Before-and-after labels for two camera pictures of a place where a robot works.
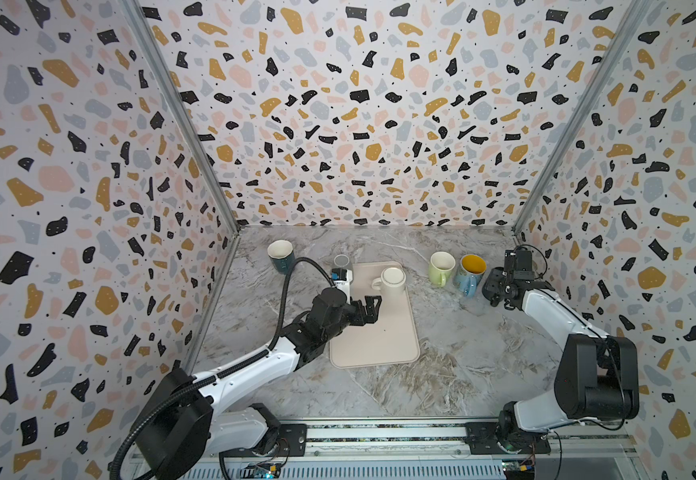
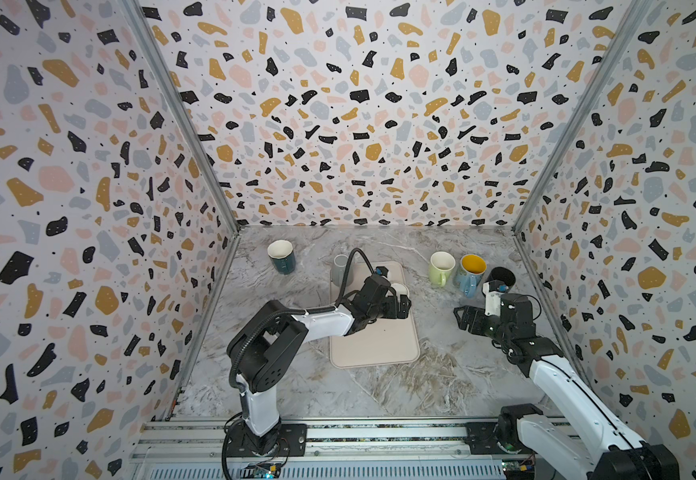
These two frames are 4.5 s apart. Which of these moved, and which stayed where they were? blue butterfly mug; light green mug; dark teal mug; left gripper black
Moved: left gripper black
Stayed: dark teal mug; light green mug; blue butterfly mug
